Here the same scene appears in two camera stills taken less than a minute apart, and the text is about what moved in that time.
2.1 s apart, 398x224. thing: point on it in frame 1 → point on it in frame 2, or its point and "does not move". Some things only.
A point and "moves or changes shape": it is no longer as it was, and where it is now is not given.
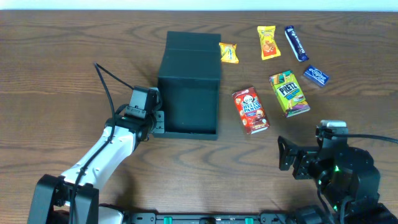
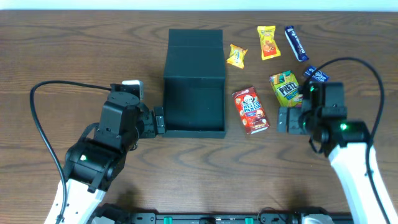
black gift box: [188, 81] moves or changes shape
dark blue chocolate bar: [296, 44] does not move
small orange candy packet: [228, 51] → [236, 55]
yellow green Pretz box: [289, 93] does not move
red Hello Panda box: [250, 110] does not move
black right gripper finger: [286, 152] → [282, 119]
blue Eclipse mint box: [316, 75] does not move
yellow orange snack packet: [268, 39] does not move
